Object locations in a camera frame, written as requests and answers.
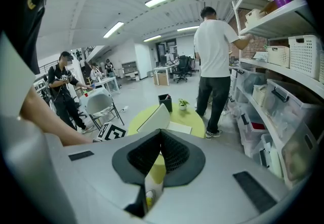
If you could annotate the cream perforated plastic basket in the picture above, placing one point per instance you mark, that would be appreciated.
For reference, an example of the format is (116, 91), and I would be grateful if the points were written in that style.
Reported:
(254, 16)
(278, 57)
(260, 95)
(322, 66)

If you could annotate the white folding chair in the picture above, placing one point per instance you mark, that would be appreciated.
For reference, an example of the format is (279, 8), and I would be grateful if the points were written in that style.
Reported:
(100, 104)

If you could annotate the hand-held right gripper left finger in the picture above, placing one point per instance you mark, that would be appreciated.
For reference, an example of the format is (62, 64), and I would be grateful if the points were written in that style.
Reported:
(101, 180)

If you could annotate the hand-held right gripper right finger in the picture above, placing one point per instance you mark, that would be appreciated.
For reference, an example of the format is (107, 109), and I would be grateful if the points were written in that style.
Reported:
(215, 180)

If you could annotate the person's black shirt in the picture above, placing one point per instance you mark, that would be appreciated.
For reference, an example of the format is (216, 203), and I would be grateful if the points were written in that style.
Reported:
(27, 28)

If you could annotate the black square pen holder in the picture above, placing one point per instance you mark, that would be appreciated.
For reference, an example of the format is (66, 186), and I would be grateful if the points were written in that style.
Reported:
(165, 105)

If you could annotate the cardboard box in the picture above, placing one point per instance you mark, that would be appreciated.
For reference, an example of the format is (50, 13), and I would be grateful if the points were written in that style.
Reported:
(162, 79)

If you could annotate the row of clear storage bins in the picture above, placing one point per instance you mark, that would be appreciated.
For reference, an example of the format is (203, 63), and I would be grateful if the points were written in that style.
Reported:
(291, 116)

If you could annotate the round table with pale cloth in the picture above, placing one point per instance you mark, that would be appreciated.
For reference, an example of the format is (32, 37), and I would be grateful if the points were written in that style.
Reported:
(84, 102)

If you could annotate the white metal shelf rack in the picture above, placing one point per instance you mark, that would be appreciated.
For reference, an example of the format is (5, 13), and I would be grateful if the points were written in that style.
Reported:
(278, 16)

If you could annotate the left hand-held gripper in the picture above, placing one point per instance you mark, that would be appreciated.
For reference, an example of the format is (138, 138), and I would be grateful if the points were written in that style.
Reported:
(111, 133)

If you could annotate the white power strip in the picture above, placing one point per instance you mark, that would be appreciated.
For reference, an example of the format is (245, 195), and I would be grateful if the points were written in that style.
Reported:
(125, 108)

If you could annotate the person's left forearm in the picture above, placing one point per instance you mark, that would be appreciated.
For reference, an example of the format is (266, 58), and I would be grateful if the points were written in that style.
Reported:
(50, 121)

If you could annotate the white perforated plastic basket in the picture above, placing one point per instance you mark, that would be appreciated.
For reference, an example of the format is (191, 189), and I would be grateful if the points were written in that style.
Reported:
(303, 55)

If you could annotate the small potted plant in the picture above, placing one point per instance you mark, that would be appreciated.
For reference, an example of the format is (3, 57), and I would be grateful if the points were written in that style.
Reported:
(182, 106)

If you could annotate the round table with green cloth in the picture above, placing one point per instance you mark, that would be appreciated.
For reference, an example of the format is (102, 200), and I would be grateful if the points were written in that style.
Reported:
(187, 119)

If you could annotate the black office chair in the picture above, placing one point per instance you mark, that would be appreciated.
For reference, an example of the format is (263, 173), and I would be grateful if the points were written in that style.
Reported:
(183, 66)

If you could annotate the blue-covered paper notebook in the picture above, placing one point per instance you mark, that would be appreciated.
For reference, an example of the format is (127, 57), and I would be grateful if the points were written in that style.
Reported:
(157, 119)

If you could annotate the white desk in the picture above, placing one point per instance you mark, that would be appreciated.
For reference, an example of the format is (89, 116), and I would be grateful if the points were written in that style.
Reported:
(108, 79)
(164, 67)

